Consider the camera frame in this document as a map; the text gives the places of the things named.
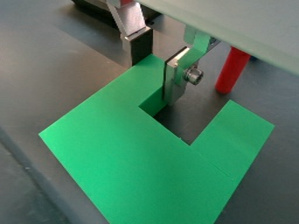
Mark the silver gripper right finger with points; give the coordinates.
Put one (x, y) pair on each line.
(180, 68)

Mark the black angle bracket fixture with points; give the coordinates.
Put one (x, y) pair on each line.
(97, 9)

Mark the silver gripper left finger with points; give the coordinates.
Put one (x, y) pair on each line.
(135, 33)

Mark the red hexagonal peg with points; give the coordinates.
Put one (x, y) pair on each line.
(231, 70)

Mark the green U-shaped block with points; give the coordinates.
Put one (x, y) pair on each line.
(143, 176)

